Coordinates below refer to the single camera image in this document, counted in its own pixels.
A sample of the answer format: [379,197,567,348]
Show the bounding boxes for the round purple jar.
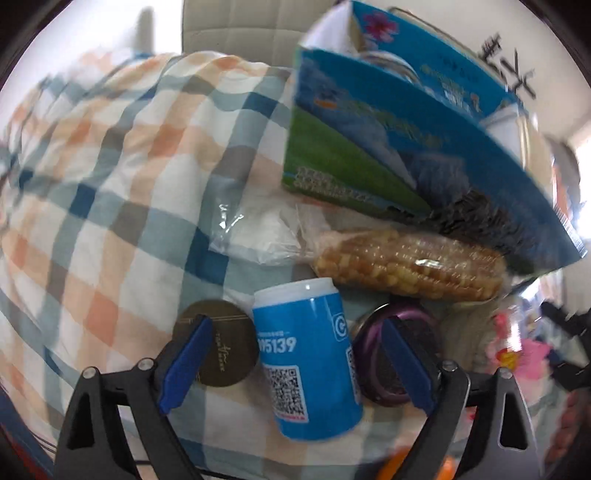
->
[351,302,446,408]

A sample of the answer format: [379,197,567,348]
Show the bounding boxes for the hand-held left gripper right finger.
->
[381,318,543,480]

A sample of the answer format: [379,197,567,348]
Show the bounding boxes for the vacuum-packed corn cob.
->
[208,189,511,305]

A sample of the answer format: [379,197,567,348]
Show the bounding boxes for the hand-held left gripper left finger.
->
[54,315,214,480]

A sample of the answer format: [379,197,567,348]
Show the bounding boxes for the pink packet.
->
[489,314,550,384]

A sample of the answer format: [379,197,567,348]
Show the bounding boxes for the blue drink can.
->
[252,277,365,440]

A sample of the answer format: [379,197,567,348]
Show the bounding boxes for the blue and green paper bag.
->
[281,0,588,278]

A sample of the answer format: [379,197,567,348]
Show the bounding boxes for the beige headboard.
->
[182,0,352,68]

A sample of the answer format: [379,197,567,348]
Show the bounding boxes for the round gold tin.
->
[173,299,260,388]

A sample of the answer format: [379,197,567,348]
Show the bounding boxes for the orange fruit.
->
[379,450,455,480]

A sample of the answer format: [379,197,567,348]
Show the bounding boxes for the plaid blanket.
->
[0,51,509,464]

